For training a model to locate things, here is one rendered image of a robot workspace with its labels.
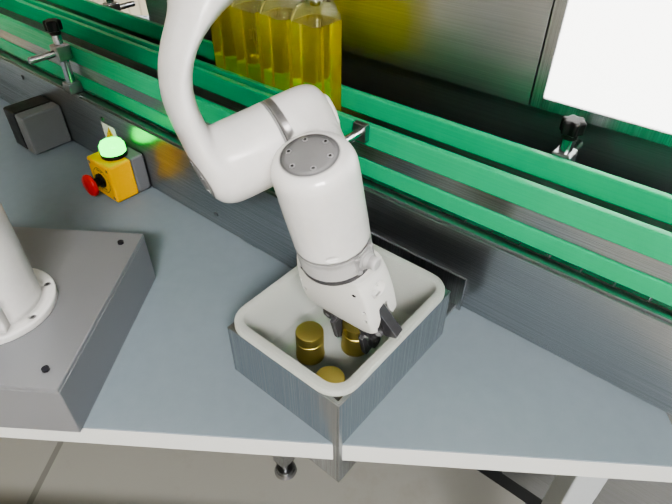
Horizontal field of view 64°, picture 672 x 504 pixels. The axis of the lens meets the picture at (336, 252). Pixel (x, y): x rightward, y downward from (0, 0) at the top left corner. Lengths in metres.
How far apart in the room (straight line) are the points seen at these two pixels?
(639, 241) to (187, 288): 0.59
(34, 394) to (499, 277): 0.55
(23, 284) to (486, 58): 0.65
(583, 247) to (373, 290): 0.25
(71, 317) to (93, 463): 0.93
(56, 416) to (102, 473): 0.90
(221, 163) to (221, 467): 1.12
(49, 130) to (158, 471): 0.86
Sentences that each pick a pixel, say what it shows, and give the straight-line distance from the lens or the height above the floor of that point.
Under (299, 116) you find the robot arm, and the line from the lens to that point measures 0.49.
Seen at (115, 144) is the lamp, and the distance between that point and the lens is 1.01.
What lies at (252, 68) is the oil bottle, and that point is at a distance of 0.89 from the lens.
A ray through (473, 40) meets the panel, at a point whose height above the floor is 1.05.
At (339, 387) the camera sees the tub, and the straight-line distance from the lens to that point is 0.57.
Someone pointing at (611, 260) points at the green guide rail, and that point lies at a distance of 0.67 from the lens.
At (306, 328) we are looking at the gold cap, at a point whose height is 0.81.
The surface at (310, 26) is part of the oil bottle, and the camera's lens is 0.79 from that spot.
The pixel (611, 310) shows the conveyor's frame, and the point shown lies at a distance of 0.68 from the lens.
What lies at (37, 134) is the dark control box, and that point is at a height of 0.79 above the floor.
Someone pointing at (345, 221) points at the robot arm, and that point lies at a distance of 0.46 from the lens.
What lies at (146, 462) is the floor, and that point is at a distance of 1.56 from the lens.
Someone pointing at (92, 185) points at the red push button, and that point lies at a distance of 1.01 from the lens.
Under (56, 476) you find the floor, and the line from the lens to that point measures 1.62.
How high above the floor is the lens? 1.30
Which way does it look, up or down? 40 degrees down
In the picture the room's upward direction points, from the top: straight up
